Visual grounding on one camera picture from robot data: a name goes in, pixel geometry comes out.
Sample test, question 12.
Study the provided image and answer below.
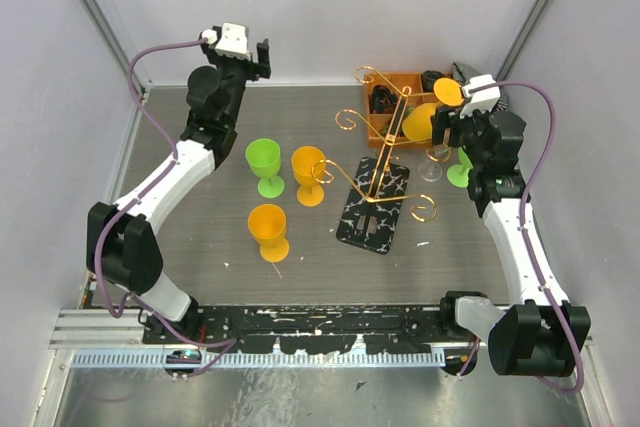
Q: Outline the clear champagne flute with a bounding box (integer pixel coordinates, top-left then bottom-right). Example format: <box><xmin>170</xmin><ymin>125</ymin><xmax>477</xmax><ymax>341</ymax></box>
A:
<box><xmin>419</xmin><ymin>144</ymin><xmax>451</xmax><ymax>182</ymax></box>

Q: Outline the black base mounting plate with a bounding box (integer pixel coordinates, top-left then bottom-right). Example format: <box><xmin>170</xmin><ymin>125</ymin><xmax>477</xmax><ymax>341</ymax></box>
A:
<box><xmin>174</xmin><ymin>304</ymin><xmax>477</xmax><ymax>355</ymax></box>

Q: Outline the orange goblet front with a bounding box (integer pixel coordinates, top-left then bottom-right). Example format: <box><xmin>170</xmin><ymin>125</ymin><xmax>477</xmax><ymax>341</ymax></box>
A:
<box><xmin>247</xmin><ymin>204</ymin><xmax>289</xmax><ymax>263</ymax></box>

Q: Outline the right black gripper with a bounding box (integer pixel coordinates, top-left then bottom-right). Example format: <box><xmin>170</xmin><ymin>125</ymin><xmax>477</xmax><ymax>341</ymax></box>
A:
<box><xmin>430</xmin><ymin>104</ymin><xmax>497</xmax><ymax>169</ymax></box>

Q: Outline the green goblet right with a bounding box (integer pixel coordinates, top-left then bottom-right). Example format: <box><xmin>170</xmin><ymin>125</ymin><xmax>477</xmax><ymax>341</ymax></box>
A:
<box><xmin>447</xmin><ymin>147</ymin><xmax>473</xmax><ymax>189</ymax></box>

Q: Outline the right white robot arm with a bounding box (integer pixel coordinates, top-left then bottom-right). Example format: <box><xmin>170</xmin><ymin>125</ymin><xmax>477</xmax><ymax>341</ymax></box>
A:
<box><xmin>432</xmin><ymin>106</ymin><xmax>591</xmax><ymax>378</ymax></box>

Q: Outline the orange goblet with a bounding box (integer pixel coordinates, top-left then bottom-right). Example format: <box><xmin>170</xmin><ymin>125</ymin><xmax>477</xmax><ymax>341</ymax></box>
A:
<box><xmin>291</xmin><ymin>146</ymin><xmax>325</xmax><ymax>207</ymax></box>
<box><xmin>402</xmin><ymin>77</ymin><xmax>463</xmax><ymax>142</ymax></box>
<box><xmin>247</xmin><ymin>204</ymin><xmax>289</xmax><ymax>263</ymax></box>

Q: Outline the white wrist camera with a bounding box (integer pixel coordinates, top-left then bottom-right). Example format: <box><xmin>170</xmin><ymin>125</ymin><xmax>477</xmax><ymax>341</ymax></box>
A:
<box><xmin>459</xmin><ymin>74</ymin><xmax>501</xmax><ymax>118</ymax></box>
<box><xmin>200</xmin><ymin>22</ymin><xmax>252</xmax><ymax>61</ymax></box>

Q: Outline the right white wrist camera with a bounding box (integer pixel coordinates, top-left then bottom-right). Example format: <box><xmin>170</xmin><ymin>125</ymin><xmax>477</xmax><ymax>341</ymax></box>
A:
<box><xmin>459</xmin><ymin>74</ymin><xmax>501</xmax><ymax>118</ymax></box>

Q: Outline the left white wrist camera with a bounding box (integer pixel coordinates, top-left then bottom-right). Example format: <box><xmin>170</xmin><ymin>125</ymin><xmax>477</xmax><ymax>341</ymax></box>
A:
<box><xmin>200</xmin><ymin>22</ymin><xmax>252</xmax><ymax>61</ymax></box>

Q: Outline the slotted cable duct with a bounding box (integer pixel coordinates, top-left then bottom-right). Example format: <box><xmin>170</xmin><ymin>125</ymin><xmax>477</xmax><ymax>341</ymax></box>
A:
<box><xmin>71</xmin><ymin>348</ymin><xmax>446</xmax><ymax>369</ymax></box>

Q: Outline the orange divided tray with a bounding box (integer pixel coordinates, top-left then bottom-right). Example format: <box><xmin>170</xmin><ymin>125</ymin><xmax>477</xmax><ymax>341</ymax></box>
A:
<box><xmin>362</xmin><ymin>69</ymin><xmax>436</xmax><ymax>147</ymax></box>

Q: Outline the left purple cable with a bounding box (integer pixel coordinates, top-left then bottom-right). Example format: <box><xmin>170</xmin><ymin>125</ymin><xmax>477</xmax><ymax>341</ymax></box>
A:
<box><xmin>93</xmin><ymin>37</ymin><xmax>236</xmax><ymax>381</ymax></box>

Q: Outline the striped grey cloth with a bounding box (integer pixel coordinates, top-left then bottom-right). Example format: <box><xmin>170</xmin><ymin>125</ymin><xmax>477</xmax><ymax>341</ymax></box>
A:
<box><xmin>452</xmin><ymin>62</ymin><xmax>509</xmax><ymax>111</ymax></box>

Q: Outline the green goblet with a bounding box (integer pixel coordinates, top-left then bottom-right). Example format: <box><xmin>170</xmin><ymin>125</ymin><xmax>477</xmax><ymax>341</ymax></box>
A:
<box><xmin>447</xmin><ymin>147</ymin><xmax>473</xmax><ymax>189</ymax></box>
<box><xmin>245</xmin><ymin>138</ymin><xmax>285</xmax><ymax>199</ymax></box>

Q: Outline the dark rolled cloth in tray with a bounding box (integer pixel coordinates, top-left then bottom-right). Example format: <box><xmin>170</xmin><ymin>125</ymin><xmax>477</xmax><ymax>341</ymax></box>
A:
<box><xmin>369</xmin><ymin>85</ymin><xmax>398</xmax><ymax>114</ymax></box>

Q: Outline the green goblet left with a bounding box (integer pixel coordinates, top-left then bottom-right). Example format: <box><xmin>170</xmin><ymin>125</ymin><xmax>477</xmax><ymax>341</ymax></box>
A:
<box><xmin>245</xmin><ymin>138</ymin><xmax>285</xmax><ymax>199</ymax></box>

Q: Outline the gold wine glass rack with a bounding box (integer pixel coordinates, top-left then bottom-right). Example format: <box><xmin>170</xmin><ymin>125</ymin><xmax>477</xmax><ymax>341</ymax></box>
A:
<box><xmin>312</xmin><ymin>65</ymin><xmax>438</xmax><ymax>255</ymax></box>

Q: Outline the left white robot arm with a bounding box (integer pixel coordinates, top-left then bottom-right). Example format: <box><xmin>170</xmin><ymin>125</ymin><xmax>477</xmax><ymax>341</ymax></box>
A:
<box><xmin>87</xmin><ymin>30</ymin><xmax>271</xmax><ymax>343</ymax></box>

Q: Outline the dark cloth rear compartment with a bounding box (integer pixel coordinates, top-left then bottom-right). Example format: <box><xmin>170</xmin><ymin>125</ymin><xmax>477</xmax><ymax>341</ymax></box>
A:
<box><xmin>421</xmin><ymin>70</ymin><xmax>451</xmax><ymax>92</ymax></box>

